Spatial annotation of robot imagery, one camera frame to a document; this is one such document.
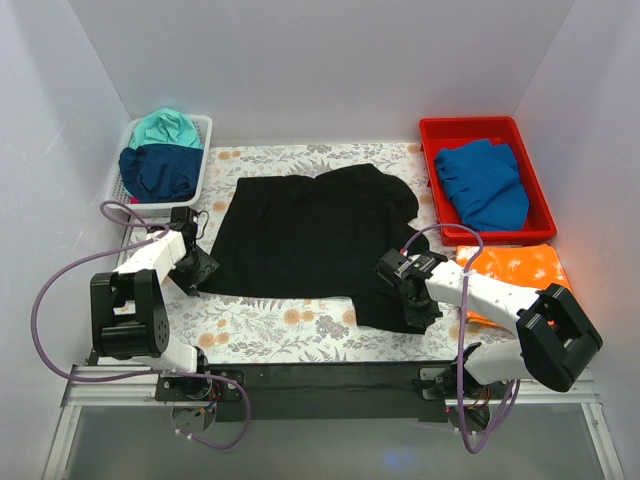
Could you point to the aluminium mounting rail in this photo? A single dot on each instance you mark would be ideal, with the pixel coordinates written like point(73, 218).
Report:
point(139, 429)

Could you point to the navy blue t shirt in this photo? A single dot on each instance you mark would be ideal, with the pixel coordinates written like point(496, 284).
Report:
point(160, 173)

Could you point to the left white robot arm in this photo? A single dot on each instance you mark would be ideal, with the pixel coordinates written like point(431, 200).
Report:
point(128, 313)

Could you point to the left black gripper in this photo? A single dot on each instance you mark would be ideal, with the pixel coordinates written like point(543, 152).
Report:
point(198, 267)

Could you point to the black t shirt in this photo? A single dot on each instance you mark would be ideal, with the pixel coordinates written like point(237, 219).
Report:
point(289, 237)

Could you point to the teal t shirt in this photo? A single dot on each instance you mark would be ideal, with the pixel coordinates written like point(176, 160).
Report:
point(167, 127)

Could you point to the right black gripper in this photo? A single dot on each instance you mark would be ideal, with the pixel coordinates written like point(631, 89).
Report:
point(417, 304)

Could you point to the floral table mat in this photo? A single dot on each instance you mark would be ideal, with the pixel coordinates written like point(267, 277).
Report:
point(249, 330)

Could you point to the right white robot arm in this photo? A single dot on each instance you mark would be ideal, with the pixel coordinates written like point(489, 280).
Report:
point(554, 338)

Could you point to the white plastic basket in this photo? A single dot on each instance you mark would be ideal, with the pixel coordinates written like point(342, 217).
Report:
point(117, 193)

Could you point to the orange white t shirt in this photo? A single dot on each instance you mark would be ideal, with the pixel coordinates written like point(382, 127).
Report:
point(529, 266)

